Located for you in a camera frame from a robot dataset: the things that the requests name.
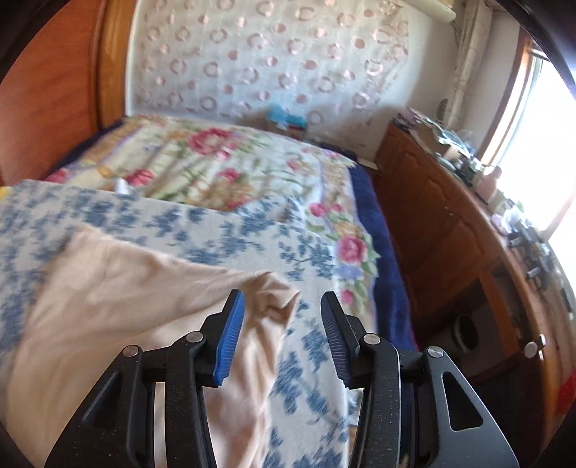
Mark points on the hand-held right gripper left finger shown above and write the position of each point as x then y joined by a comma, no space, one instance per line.
228,337

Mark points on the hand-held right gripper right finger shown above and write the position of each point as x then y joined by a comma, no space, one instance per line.
335,342

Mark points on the beige printed t-shirt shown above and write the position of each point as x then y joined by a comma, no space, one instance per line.
135,324

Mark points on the blue patterned white blanket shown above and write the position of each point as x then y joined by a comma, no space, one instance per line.
252,252

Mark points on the wooden dresser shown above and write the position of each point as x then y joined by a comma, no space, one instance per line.
454,234

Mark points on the floral blanket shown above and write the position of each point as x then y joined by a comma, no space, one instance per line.
234,171

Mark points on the clutter of small items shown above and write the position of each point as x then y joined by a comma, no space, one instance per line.
495,180

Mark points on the white circle-patterned curtain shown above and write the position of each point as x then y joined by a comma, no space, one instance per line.
270,63

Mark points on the window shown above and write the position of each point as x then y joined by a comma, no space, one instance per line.
540,144

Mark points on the wooden headboard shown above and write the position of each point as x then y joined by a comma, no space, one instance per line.
54,90

